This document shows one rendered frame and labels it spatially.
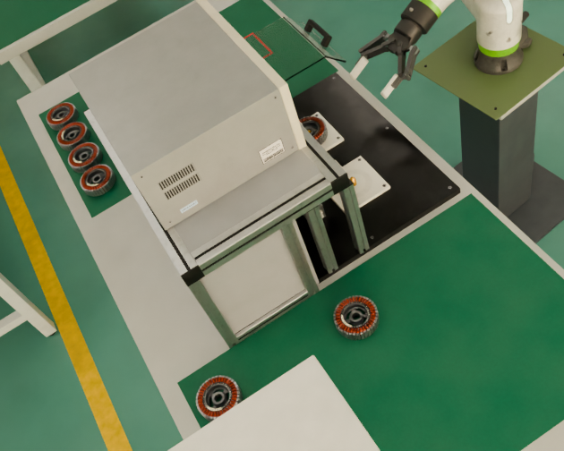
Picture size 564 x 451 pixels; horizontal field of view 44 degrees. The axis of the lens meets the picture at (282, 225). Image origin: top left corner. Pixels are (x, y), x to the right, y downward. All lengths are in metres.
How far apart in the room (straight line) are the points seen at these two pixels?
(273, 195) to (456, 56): 0.98
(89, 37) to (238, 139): 2.92
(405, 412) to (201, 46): 0.98
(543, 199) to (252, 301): 1.48
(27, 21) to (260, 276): 1.90
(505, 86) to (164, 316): 1.22
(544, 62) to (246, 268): 1.18
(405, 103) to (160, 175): 1.95
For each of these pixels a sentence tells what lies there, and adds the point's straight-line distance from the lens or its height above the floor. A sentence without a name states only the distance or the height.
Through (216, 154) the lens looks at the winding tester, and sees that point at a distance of 1.56.
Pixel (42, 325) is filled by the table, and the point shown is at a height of 0.09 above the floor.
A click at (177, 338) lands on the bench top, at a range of 1.92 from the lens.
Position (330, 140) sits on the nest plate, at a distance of 2.13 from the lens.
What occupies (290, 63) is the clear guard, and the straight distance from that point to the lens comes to 1.98.
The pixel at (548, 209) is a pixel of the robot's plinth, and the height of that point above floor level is 0.02.
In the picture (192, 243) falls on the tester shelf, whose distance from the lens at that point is 1.59.
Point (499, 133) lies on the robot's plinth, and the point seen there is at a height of 0.54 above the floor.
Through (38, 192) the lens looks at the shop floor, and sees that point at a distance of 3.65.
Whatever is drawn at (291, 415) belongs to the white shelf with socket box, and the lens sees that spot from 1.24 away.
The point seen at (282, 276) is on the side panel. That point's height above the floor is 0.88.
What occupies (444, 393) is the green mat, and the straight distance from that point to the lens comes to 1.71.
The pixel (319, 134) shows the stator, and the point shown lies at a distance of 2.11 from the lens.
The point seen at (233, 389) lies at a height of 0.79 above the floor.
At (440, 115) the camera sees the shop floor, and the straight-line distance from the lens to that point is 3.23.
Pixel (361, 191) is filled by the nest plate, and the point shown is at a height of 0.78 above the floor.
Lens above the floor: 2.33
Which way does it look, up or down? 52 degrees down
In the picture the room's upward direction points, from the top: 22 degrees counter-clockwise
